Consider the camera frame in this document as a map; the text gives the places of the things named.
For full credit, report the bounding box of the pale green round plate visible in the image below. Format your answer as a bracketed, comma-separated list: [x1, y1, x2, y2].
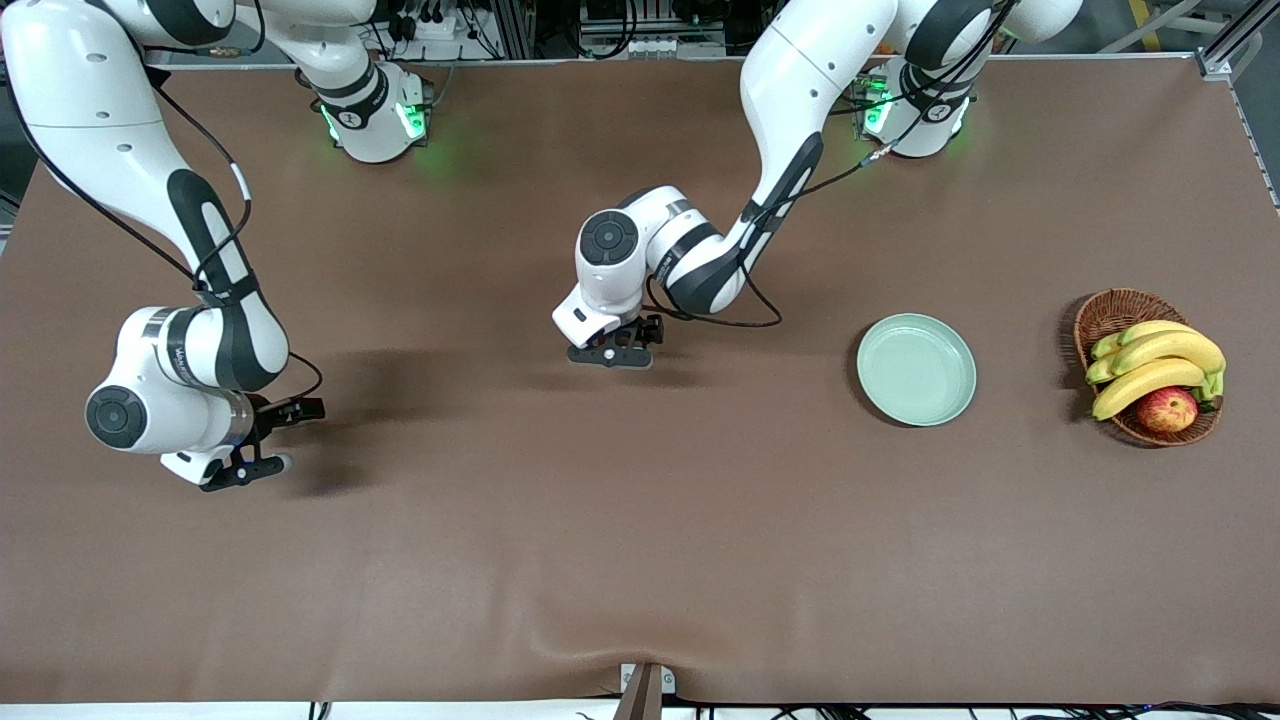
[856, 313, 978, 428]

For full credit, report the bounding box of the brown table cloth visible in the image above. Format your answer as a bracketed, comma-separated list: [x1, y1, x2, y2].
[0, 55, 1280, 706]

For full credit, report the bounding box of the white power strip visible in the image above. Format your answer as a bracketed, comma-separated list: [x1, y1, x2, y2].
[388, 0, 476, 43]

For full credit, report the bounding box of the brown wicker basket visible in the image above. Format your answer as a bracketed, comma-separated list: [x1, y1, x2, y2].
[1073, 288, 1224, 448]

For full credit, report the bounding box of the red apple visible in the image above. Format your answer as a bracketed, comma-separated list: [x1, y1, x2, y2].
[1135, 386, 1199, 434]

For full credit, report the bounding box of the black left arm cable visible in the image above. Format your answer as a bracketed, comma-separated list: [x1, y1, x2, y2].
[645, 0, 1011, 329]

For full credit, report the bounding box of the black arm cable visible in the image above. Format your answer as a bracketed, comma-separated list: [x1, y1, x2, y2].
[0, 60, 326, 401]
[645, 0, 1011, 329]

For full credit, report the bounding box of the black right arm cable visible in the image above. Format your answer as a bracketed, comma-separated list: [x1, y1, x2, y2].
[0, 60, 326, 401]

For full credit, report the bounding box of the aluminium frame strut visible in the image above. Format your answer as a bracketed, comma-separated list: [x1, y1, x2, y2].
[497, 0, 536, 59]
[1197, 0, 1280, 83]

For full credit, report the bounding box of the metal table clamp bracket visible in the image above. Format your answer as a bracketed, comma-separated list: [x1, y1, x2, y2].
[613, 662, 677, 720]

